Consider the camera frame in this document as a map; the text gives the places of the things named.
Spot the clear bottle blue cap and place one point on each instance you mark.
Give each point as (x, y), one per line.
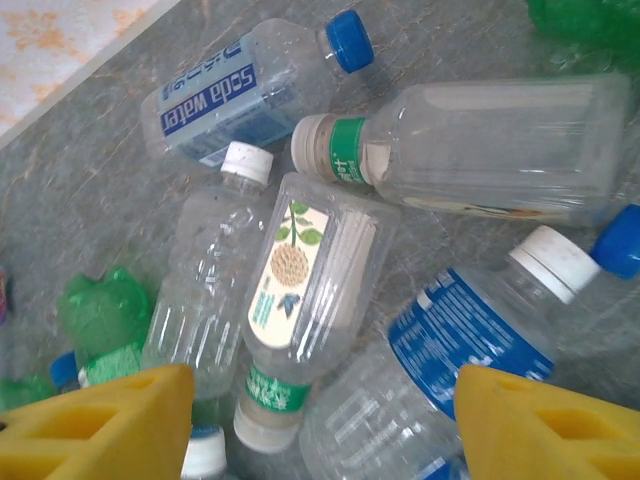
(620, 245)
(64, 370)

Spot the soda water bottle blue cap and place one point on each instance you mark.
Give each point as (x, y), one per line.
(215, 100)

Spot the clear ribbed bottle white cap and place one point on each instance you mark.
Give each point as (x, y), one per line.
(200, 280)

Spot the clear square bottle beige cap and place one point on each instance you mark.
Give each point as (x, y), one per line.
(500, 150)

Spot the blue label bottle white cap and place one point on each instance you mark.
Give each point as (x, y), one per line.
(465, 330)
(205, 455)

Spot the clear bottle plant label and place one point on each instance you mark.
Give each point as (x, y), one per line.
(310, 280)

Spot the green plastic bottle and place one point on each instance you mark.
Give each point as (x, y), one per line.
(25, 392)
(105, 315)
(590, 20)

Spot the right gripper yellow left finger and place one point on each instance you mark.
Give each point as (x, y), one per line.
(100, 435)

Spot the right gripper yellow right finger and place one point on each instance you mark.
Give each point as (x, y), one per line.
(540, 435)

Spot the aluminium back frame rail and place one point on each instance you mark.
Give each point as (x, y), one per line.
(85, 70)

